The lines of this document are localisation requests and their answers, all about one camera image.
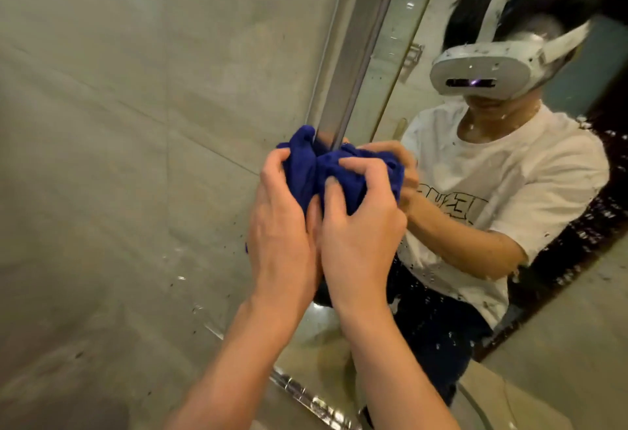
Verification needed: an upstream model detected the blue microfibre cloth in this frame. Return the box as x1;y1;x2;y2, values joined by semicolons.
245;124;406;308

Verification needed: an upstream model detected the person's right forearm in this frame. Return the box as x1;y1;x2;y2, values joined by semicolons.
333;297;460;430

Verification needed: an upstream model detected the person's right hand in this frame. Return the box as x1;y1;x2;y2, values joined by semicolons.
306;156;408;320

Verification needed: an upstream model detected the person's left forearm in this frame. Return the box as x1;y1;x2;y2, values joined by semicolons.
164;297;315;430

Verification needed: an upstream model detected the person's left hand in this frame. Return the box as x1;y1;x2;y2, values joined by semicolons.
247;147;323;320

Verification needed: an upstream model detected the silver framed wall mirror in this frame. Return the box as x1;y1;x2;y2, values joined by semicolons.
264;0;628;430

